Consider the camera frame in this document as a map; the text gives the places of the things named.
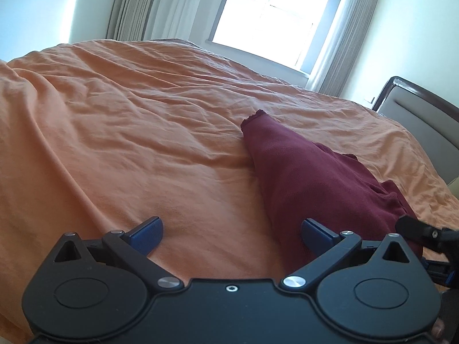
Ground orange bed blanket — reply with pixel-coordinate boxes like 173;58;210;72
0;39;459;344

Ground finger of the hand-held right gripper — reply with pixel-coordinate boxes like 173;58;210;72
421;256;459;289
395;214;459;256

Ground maroon small garment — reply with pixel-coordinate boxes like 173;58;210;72
240;109;427;277

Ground padded bed headboard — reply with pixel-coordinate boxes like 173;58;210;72
372;76;459;187

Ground sheer white curtain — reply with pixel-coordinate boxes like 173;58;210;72
305;0;382;98

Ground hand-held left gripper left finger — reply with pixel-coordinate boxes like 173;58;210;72
53;216;184;291

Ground grey framed window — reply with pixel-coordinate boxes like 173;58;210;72
206;0;354;77

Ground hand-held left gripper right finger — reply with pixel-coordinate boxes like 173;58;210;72
280;218;411;291

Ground beige pleated curtain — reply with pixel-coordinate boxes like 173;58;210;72
106;0;238;42

